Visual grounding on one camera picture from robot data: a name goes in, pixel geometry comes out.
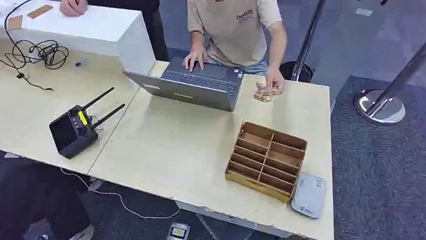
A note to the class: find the person's left hand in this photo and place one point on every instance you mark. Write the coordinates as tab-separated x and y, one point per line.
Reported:
274	77

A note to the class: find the person's hand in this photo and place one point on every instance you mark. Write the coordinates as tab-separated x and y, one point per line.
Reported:
72	5

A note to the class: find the person's right hand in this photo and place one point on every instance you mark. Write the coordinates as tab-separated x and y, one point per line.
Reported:
196	56

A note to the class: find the stack of brown cards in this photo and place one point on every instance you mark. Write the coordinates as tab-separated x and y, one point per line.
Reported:
264	94

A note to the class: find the white counter block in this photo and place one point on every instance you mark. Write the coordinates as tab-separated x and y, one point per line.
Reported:
95	27

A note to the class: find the brown card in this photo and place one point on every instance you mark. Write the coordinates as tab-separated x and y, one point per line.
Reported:
14	22
40	11

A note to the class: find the grey laptop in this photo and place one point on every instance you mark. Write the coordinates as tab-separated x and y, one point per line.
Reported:
197	92

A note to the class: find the person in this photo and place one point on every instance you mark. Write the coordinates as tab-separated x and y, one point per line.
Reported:
38	201
234	34
149	13

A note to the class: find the small grey object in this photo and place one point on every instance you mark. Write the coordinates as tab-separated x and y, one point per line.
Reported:
80	63

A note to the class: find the chrome stanchion with black base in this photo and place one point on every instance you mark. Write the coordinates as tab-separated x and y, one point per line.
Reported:
312	28

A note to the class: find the wooden compartment box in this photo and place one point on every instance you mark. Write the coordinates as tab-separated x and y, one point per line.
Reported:
266	160

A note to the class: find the black remote controller with antennas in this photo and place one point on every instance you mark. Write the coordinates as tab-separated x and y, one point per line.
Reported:
71	135

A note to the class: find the silver floor socket plate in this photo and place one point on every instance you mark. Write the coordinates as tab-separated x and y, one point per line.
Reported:
177	234

